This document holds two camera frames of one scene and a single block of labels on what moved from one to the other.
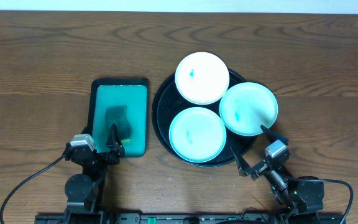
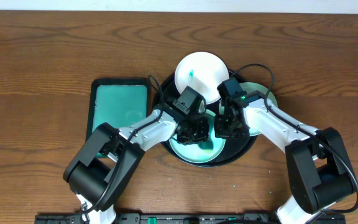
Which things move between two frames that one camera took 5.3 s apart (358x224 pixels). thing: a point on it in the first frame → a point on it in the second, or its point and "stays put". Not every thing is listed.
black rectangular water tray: [131, 93] stays put
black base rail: [250, 216] stays put
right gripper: [260, 167] → [227, 129]
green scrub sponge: [117, 115] → [207, 147]
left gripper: [103, 155] → [193, 133]
